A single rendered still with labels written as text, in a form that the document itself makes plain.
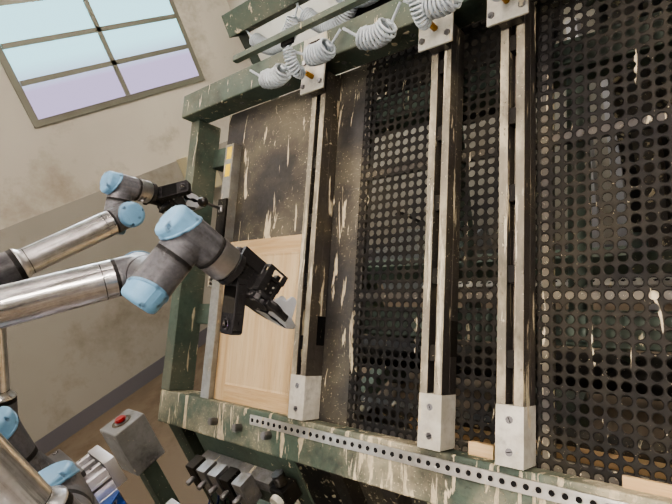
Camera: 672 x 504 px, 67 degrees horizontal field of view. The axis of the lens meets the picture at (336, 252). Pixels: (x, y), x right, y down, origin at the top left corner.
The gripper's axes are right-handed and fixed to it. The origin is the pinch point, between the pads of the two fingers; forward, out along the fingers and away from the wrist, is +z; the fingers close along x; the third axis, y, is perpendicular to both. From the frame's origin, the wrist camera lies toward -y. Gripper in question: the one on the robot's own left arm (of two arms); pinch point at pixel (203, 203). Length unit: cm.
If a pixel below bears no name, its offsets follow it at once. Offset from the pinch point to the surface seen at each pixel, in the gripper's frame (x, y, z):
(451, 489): 106, -65, 7
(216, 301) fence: 33.0, 10.8, 9.1
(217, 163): -28.4, 8.8, 16.9
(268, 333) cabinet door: 52, -11, 11
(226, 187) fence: -7.8, -3.2, 9.3
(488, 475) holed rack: 104, -75, 7
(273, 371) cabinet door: 64, -10, 11
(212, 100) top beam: -42.5, -9.1, 3.5
